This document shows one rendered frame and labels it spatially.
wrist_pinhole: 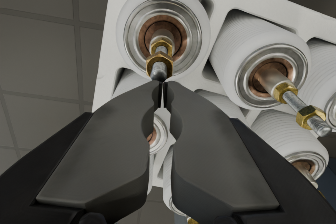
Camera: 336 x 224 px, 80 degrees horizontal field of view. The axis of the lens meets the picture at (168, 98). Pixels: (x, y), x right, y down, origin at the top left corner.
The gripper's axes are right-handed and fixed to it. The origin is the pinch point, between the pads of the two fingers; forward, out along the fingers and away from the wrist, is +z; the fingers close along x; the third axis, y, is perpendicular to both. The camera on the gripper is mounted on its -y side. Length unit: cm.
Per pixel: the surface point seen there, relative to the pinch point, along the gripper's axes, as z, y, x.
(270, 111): 17.5, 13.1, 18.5
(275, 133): 12.8, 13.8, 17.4
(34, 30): 34.3, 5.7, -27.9
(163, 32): 7.4, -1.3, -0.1
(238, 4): 16.2, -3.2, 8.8
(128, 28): 8.8, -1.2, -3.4
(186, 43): 8.8, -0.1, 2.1
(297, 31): 16.3, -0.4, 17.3
